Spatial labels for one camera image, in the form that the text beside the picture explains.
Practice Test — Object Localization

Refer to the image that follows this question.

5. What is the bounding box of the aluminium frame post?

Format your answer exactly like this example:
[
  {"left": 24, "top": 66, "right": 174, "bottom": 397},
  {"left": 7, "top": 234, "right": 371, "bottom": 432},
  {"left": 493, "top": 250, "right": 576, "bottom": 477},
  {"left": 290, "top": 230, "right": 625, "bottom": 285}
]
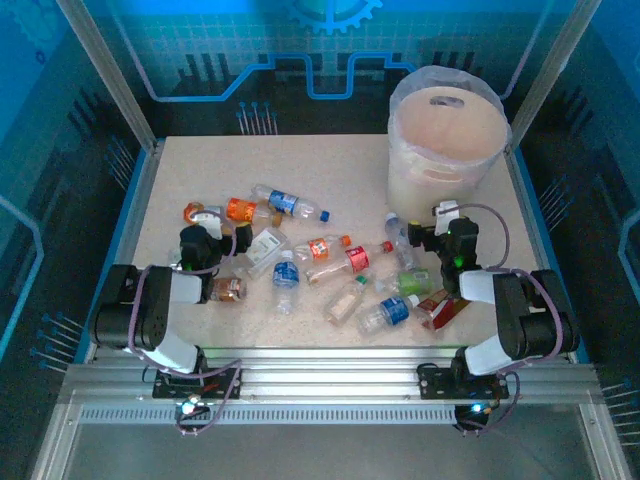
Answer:
[
  {"left": 54, "top": 0, "right": 164, "bottom": 151},
  {"left": 504, "top": 0, "right": 599, "bottom": 146}
]

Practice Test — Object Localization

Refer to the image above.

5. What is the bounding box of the orange label bottle brown cap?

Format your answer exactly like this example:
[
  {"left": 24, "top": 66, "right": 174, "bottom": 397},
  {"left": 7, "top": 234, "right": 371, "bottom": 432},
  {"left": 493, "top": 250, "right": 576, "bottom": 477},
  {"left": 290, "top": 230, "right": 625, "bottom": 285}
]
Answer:
[{"left": 225, "top": 197, "right": 284, "bottom": 226}]

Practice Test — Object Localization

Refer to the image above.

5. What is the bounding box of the blue aluminium table side rail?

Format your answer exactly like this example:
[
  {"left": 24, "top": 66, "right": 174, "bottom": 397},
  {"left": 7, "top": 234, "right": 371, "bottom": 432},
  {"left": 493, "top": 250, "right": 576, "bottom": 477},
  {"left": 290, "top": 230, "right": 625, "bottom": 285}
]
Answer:
[
  {"left": 499, "top": 137, "right": 591, "bottom": 364},
  {"left": 74, "top": 137, "right": 166, "bottom": 364}
]

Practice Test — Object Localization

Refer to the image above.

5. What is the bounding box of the orange juice bottle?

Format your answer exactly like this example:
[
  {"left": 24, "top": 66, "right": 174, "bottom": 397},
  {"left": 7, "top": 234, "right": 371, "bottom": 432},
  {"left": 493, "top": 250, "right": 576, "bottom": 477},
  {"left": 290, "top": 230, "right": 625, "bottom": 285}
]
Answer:
[{"left": 183, "top": 201, "right": 209, "bottom": 225}]

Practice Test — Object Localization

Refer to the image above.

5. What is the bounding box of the square clear bottle white label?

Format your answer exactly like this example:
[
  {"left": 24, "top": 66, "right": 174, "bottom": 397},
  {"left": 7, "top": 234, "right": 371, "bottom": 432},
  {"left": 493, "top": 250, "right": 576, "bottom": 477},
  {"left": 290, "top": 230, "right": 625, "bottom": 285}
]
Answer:
[{"left": 243, "top": 227, "right": 291, "bottom": 280}]

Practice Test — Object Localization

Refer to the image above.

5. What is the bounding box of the white plastic bin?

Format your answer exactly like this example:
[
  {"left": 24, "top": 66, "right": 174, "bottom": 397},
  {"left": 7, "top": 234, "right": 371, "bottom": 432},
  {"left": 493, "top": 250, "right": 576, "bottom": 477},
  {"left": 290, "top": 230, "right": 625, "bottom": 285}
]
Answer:
[{"left": 387, "top": 87, "right": 511, "bottom": 216}]

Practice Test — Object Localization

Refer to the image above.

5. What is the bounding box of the green label clear bottle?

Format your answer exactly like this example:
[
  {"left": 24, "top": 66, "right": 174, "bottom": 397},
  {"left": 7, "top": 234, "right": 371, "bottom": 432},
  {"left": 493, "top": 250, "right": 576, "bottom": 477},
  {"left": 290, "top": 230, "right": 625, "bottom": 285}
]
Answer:
[{"left": 373, "top": 268, "right": 436, "bottom": 297}]

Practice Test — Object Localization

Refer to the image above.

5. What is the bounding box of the beige label clear bottle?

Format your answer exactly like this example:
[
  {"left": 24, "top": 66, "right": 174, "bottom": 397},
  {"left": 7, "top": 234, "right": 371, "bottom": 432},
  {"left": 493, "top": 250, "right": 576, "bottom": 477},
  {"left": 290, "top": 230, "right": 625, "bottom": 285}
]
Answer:
[{"left": 323, "top": 273, "right": 374, "bottom": 327}]

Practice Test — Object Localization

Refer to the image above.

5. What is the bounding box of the grey slotted cable duct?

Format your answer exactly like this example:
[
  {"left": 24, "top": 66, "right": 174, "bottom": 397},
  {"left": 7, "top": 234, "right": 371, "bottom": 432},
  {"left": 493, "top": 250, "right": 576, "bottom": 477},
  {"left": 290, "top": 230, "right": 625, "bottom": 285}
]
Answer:
[{"left": 74, "top": 403, "right": 464, "bottom": 427}]

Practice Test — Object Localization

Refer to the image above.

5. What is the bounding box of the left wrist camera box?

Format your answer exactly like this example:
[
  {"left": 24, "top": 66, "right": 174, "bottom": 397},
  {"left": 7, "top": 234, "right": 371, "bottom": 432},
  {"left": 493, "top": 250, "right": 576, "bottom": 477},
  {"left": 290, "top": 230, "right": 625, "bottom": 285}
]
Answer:
[{"left": 199, "top": 206, "right": 225, "bottom": 240}]

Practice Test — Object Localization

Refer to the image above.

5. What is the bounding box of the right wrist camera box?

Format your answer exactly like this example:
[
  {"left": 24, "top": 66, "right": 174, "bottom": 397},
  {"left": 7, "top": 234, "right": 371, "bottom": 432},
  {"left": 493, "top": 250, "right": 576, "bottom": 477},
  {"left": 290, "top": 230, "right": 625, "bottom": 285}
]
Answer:
[{"left": 432, "top": 199, "right": 461, "bottom": 237}]

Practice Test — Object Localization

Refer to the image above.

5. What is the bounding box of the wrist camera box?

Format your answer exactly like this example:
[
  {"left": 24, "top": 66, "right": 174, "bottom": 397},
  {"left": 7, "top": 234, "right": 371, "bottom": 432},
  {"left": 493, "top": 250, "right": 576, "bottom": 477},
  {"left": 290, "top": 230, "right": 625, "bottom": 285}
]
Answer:
[
  {"left": 199, "top": 206, "right": 225, "bottom": 240},
  {"left": 432, "top": 199, "right": 461, "bottom": 237}
]

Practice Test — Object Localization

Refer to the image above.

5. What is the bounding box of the aluminium lower frame rail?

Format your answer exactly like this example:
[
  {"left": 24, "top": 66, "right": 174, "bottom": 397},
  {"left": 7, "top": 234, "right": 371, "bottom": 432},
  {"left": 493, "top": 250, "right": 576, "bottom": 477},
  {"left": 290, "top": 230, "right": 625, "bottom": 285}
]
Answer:
[
  {"left": 29, "top": 399, "right": 84, "bottom": 480},
  {"left": 577, "top": 399, "right": 634, "bottom": 480}
]

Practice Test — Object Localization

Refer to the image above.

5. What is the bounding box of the blue label bottle white cap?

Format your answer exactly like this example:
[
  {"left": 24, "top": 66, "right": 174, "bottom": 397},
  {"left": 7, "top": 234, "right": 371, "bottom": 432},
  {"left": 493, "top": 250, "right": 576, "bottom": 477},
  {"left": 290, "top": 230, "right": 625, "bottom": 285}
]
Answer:
[
  {"left": 272, "top": 249, "right": 302, "bottom": 316},
  {"left": 356, "top": 293, "right": 421, "bottom": 337}
]

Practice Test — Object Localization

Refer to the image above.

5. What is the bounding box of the brown coffee bottle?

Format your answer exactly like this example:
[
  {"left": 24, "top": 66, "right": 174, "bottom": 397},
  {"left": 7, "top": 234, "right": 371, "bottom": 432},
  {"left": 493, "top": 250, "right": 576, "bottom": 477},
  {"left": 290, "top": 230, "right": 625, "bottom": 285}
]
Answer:
[{"left": 208, "top": 276, "right": 249, "bottom": 304}]

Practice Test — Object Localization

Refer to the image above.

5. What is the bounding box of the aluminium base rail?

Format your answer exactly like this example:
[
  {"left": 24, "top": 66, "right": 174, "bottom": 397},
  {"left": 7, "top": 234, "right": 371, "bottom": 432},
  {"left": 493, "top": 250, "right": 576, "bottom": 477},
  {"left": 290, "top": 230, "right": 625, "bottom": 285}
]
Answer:
[{"left": 59, "top": 346, "right": 599, "bottom": 406}]

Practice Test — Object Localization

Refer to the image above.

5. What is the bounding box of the slim clear bottle white cap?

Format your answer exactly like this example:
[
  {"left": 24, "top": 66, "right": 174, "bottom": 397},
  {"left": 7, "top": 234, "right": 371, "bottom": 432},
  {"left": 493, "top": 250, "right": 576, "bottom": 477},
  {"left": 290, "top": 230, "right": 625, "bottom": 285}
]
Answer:
[{"left": 383, "top": 211, "right": 420, "bottom": 272}]

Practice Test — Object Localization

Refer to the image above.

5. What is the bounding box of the red label bottle red cap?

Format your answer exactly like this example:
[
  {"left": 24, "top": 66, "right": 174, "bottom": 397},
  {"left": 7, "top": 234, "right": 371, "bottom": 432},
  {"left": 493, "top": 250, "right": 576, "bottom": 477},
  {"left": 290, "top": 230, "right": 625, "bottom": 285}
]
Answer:
[{"left": 304, "top": 240, "right": 396, "bottom": 287}]

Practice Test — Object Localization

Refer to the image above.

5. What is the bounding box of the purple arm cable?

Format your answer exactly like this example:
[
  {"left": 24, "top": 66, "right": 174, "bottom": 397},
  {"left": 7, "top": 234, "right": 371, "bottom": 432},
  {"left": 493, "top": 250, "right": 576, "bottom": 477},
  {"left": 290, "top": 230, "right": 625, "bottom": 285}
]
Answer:
[
  {"left": 127, "top": 207, "right": 244, "bottom": 437},
  {"left": 452, "top": 202, "right": 564, "bottom": 436}
]

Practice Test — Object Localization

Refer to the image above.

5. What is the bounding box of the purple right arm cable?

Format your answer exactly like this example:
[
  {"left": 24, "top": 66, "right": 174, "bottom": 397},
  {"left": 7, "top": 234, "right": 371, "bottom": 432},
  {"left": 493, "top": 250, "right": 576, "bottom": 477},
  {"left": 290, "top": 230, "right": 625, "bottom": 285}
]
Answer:
[{"left": 452, "top": 202, "right": 564, "bottom": 436}]

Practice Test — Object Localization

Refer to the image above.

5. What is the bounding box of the black base connector with light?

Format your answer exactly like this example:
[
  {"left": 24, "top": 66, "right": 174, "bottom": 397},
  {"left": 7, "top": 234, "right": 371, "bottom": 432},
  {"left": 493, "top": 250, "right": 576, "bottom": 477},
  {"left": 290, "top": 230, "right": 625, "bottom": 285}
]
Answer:
[
  {"left": 452, "top": 402, "right": 496, "bottom": 434},
  {"left": 174, "top": 397, "right": 214, "bottom": 421}
]

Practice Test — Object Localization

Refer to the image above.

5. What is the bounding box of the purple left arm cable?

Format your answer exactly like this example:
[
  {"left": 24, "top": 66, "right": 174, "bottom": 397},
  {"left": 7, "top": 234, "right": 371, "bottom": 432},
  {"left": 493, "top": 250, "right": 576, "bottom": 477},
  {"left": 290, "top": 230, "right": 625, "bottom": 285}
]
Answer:
[{"left": 127, "top": 207, "right": 244, "bottom": 437}]

